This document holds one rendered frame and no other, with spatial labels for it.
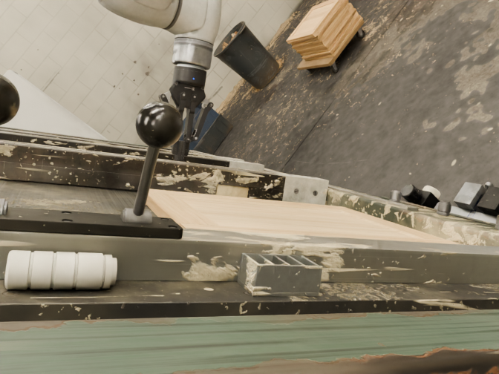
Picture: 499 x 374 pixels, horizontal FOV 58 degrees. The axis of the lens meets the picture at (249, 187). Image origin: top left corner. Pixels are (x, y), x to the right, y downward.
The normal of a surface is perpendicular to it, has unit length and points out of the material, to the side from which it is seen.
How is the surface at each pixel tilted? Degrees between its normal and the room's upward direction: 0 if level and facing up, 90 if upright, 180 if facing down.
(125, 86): 90
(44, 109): 90
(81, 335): 60
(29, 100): 90
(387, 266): 90
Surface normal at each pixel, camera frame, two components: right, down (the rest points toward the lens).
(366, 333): 0.15, -0.98
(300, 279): 0.39, 0.12
